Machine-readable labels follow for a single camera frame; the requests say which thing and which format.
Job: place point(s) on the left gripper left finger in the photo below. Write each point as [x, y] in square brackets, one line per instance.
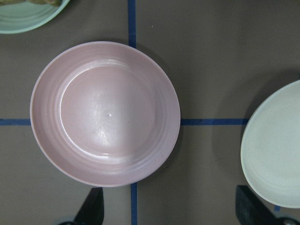
[92, 209]

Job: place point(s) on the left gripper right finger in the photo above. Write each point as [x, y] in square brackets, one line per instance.
[250, 210]

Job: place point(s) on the pink plate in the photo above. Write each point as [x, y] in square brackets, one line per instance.
[105, 114]

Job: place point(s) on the cream plate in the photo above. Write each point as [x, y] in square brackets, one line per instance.
[270, 148]

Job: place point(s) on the green plate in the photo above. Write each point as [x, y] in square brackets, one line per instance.
[26, 16]

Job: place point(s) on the bread slice on plate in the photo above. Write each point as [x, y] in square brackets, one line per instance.
[54, 3]

